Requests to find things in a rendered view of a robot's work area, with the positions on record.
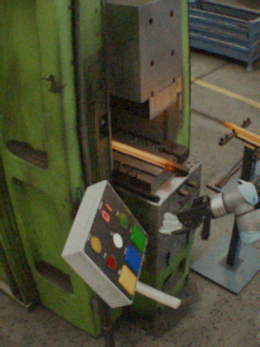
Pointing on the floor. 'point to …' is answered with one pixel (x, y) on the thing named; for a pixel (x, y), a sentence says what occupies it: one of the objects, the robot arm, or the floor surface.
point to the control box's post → (106, 321)
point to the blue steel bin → (225, 30)
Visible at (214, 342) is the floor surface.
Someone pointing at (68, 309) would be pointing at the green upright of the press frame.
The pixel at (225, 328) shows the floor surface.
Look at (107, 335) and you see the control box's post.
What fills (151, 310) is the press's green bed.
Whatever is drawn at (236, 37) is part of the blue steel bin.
